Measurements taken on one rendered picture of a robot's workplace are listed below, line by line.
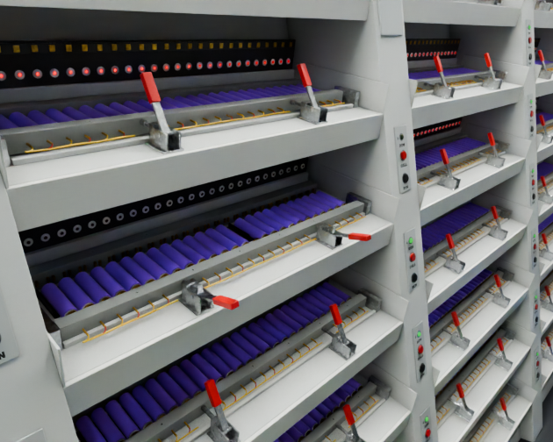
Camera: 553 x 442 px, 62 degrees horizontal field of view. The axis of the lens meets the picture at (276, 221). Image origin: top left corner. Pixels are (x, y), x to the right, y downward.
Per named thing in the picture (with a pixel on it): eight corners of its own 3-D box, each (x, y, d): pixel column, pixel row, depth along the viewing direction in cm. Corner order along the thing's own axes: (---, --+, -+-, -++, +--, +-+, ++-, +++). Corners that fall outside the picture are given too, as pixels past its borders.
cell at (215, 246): (203, 239, 73) (229, 258, 69) (193, 243, 71) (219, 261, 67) (203, 230, 72) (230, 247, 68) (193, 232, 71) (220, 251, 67)
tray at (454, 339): (524, 300, 143) (540, 262, 136) (428, 402, 103) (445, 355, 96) (462, 270, 155) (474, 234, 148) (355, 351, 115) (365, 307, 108)
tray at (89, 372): (389, 244, 87) (400, 198, 83) (68, 419, 47) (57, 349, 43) (309, 204, 99) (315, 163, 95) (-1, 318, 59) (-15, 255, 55)
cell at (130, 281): (118, 270, 63) (143, 293, 59) (104, 274, 62) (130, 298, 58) (117, 259, 62) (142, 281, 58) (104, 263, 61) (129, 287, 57)
